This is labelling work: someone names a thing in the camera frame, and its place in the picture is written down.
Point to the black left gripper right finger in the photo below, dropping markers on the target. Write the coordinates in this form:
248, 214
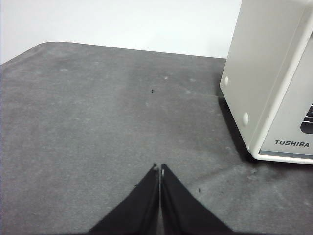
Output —
183, 210

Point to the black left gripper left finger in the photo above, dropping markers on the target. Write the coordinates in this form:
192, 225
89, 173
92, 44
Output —
137, 210

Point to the cream white toaster oven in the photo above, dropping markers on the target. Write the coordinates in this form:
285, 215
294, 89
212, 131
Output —
249, 61

